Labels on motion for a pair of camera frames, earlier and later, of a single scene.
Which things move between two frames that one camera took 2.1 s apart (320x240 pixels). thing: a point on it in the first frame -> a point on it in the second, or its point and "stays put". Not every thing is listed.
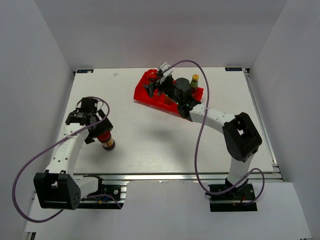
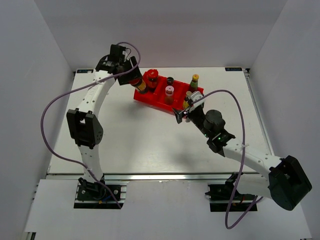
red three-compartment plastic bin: x=141 y=94 stays put
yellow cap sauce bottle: x=194 y=84 stays put
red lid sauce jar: x=108 y=142 -> x=138 y=83
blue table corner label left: x=80 y=71 stays put
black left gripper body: x=94 y=130 -> x=126 y=77
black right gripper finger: x=150 y=88 -> x=179 y=114
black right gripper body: x=167 y=88 -> x=197 y=117
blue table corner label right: x=233 y=69 stays put
